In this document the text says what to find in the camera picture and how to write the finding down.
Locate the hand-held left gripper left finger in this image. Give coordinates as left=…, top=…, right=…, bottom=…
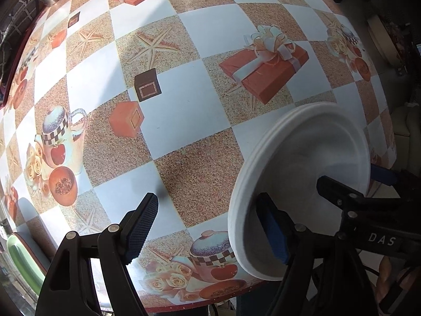
left=34, top=192, right=159, bottom=316

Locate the cream white plate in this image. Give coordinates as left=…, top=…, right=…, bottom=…
left=228, top=103, right=372, bottom=281

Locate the person's right hand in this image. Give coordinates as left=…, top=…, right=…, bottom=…
left=375, top=257, right=421, bottom=305

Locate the round cream cushion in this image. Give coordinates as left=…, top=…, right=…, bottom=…
left=366, top=16, right=400, bottom=70

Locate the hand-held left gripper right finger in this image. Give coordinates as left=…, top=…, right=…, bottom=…
left=256, top=192, right=376, bottom=316

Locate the printed checkered tablecloth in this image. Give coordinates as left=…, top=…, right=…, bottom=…
left=0, top=0, right=397, bottom=313

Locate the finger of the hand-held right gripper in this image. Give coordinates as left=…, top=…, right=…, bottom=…
left=316, top=175, right=366, bottom=220
left=370, top=164, right=421, bottom=199

